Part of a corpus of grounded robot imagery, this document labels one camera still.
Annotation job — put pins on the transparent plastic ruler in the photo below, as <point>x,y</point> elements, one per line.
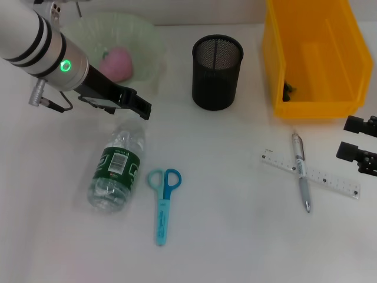
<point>338,181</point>

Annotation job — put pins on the yellow plastic bin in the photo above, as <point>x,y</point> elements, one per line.
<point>318,59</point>

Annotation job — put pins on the blue teal scissors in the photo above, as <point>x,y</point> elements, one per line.
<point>161,218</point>

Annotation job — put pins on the green silver wrapper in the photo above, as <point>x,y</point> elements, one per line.
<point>288,91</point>

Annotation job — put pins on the clear green-label water bottle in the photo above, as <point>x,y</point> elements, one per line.
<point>117,162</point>

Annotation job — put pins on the silver ballpoint pen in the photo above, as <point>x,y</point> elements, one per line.
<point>300,168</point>

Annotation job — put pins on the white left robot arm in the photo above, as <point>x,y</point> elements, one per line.
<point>29,35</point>

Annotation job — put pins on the black mesh pen holder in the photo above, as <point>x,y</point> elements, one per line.
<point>216,85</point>

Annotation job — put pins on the pink peach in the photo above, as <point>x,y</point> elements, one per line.
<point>119,63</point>

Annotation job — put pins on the green glass fruit plate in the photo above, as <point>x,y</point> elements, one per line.
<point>132,38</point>

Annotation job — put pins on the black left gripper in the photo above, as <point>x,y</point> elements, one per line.
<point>103,91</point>

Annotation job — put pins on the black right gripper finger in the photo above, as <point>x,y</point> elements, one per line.
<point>356,123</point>
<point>347,150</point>

